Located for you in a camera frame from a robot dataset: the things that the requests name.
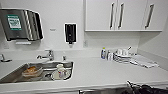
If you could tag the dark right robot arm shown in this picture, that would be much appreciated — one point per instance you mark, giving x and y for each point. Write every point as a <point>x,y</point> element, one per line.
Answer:
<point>161,90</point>

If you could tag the small white bottle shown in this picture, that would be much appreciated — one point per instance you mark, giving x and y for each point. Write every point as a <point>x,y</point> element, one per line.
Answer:
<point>110,55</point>

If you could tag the blue dish soap bottle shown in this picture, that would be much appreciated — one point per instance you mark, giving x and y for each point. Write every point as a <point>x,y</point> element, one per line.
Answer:
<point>103,53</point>

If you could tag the small chrome sink fixture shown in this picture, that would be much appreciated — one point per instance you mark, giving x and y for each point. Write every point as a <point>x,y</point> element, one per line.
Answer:
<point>64,58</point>

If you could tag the white cup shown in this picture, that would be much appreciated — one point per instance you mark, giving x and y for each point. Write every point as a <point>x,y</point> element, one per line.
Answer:
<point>60,71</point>

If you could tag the chrome faucet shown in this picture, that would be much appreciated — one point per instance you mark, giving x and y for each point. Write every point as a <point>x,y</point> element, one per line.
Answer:
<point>48,55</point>

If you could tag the dish with orange food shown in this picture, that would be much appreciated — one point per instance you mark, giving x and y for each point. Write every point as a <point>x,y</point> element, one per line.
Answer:
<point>31,71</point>

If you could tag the stainless steel sink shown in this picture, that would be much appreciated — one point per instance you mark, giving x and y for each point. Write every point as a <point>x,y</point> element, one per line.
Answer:
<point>10,76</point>

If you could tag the steel paper towel dispenser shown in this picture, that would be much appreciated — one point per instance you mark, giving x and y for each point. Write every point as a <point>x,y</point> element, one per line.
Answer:
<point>20,25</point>

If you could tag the white wall outlet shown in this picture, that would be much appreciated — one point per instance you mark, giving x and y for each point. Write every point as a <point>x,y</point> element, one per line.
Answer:
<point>85,43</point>

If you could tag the white wall cabinet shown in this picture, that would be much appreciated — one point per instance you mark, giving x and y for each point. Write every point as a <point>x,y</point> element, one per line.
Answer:
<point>130,15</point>

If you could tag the black wall soap dispenser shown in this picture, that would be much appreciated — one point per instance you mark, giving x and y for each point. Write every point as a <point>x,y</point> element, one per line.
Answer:
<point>70,33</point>

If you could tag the small wall label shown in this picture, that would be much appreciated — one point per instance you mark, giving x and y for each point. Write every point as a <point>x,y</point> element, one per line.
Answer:
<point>52,29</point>

